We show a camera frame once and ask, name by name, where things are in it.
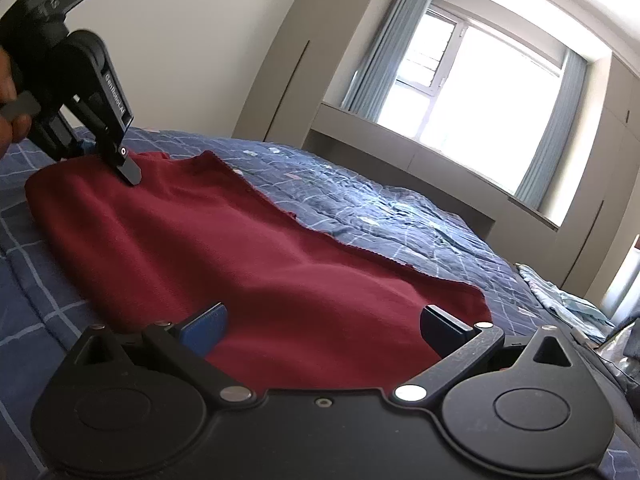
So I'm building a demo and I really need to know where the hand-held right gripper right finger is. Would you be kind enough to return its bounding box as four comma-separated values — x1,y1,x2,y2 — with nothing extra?
389,305,570,406

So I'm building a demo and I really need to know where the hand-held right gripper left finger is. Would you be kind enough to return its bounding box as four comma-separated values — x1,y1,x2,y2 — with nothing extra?
74,304,257,406

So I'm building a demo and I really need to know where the dark red shirt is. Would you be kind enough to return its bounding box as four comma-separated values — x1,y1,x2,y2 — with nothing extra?
25,150,494,392

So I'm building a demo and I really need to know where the person's left hand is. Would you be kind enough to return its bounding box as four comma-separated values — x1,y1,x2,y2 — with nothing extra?
0,47,34,157

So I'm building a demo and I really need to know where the blue plaid blanket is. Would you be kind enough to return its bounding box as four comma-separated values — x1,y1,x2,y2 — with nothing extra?
0,127,640,480

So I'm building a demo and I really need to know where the light blue patterned cloth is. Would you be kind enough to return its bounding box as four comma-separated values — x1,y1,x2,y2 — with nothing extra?
517,262,617,342

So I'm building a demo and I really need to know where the beige window seat cabinet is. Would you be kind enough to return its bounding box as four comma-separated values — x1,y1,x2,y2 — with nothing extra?
305,102,560,242

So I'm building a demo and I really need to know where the grey clothing pile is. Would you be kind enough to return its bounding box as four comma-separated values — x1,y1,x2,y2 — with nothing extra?
594,310,640,387

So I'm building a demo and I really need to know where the beige built-in wardrobe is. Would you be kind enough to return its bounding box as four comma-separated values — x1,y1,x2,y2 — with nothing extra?
547,54,640,302
234,0,362,152

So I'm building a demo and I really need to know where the pale blue curtain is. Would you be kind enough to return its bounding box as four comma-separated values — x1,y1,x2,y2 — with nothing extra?
342,0,442,122
514,49,589,212

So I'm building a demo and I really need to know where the window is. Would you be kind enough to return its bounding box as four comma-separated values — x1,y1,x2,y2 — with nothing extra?
377,4,572,197

